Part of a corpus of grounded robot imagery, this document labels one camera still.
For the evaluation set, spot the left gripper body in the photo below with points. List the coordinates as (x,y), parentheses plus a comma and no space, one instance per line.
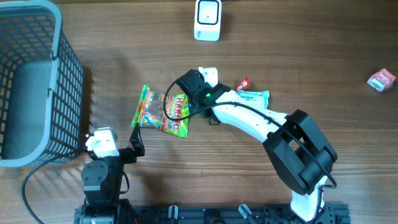
(127,156)

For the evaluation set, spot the green Haribo candy bag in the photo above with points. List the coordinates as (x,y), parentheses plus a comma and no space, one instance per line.
(150,112)

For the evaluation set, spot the red package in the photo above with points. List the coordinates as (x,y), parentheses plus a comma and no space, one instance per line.
(243,85)

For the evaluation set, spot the light blue tissue packet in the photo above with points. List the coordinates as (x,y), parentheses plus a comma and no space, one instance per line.
(260,98)

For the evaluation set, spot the small red snack packet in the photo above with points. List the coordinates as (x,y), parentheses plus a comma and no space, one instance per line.
(381,80)

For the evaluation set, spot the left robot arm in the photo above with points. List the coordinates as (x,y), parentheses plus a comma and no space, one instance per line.
(102,178)

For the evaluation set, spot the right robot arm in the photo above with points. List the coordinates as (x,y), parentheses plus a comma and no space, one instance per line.
(300,153)

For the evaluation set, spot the white barcode scanner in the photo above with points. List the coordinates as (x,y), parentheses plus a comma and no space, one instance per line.
(207,22)

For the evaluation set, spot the grey plastic mesh basket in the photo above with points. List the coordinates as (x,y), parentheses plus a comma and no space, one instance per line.
(42,85)

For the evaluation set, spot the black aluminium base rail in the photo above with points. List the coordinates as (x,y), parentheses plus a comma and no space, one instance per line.
(267,214)

